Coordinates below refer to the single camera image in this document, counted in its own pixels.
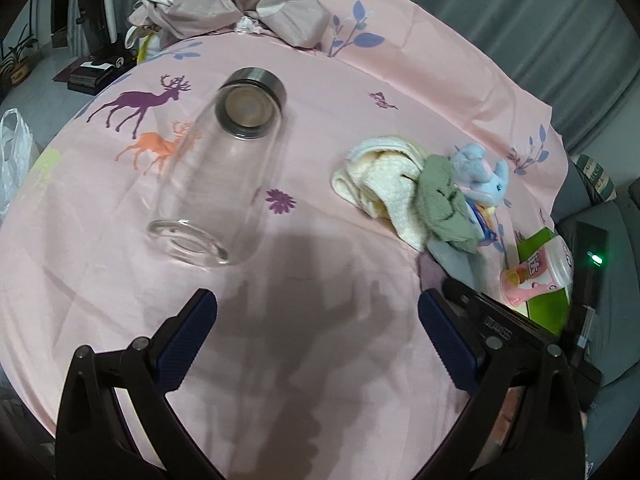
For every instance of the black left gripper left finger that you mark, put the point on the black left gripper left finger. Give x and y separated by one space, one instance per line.
93 440

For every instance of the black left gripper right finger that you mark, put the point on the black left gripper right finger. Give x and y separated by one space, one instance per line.
522 420

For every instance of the blue snack packet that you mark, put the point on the blue snack packet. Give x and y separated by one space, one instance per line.
484 219

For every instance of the blue plush elephant toy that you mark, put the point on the blue plush elephant toy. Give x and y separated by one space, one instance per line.
479 182

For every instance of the green knitted cloth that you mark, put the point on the green knitted cloth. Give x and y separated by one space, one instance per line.
442 207

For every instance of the purple knitted cloth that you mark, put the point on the purple knitted cloth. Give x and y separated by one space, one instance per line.
431 273

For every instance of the striped cushion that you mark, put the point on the striped cushion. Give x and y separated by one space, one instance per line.
599 185

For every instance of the green tray box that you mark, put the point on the green tray box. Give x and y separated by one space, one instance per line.
549 310

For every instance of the pink drink bottle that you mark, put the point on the pink drink bottle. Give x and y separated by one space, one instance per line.
548 269

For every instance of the grey sofa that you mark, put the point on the grey sofa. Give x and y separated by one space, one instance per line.
614 343

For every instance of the cream waffle towel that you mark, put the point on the cream waffle towel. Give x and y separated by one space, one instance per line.
380 177

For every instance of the grey curtain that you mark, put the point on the grey curtain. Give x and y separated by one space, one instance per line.
579 56

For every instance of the clear glass bottle steel lid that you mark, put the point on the clear glass bottle steel lid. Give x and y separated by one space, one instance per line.
206 207

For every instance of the pink printed bed sheet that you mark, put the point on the pink printed bed sheet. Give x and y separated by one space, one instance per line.
317 367

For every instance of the white plastic bag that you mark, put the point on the white plastic bag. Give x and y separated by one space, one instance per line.
19 151

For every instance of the black device on floor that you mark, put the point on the black device on floor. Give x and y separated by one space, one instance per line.
95 35

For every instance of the crumpled mauve fabric pile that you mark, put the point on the crumpled mauve fabric pile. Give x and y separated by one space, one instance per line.
299 23

